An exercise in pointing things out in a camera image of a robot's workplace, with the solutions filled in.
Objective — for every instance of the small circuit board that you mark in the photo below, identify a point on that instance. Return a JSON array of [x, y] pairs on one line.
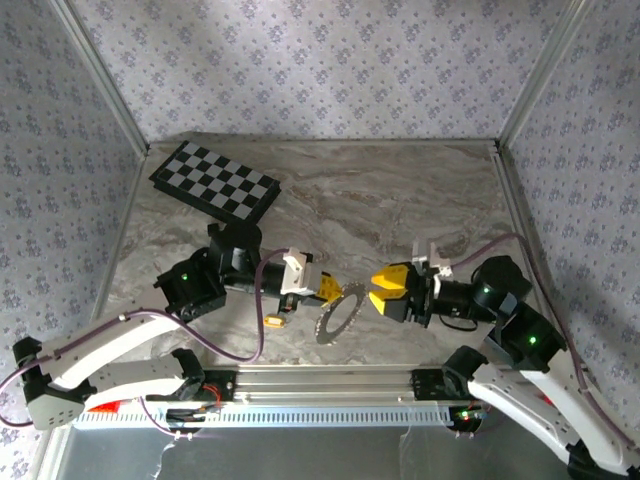
[[470, 416], [192, 415]]

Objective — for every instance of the small yellow key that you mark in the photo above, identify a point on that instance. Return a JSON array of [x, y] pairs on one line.
[[274, 321]]

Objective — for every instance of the aluminium table edge rail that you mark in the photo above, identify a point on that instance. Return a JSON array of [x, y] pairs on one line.
[[515, 200], [121, 225]]

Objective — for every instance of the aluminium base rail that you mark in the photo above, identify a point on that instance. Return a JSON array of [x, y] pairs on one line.
[[325, 382]]

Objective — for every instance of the aluminium frame post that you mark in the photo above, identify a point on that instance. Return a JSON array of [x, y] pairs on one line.
[[101, 75], [541, 75]]

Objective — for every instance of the grey metal sheet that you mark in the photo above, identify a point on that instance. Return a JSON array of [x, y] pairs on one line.
[[300, 455]]

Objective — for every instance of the black and white chessboard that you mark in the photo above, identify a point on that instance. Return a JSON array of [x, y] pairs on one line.
[[215, 180]]

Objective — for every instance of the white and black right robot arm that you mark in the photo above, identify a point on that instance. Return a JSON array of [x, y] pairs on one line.
[[525, 410]]

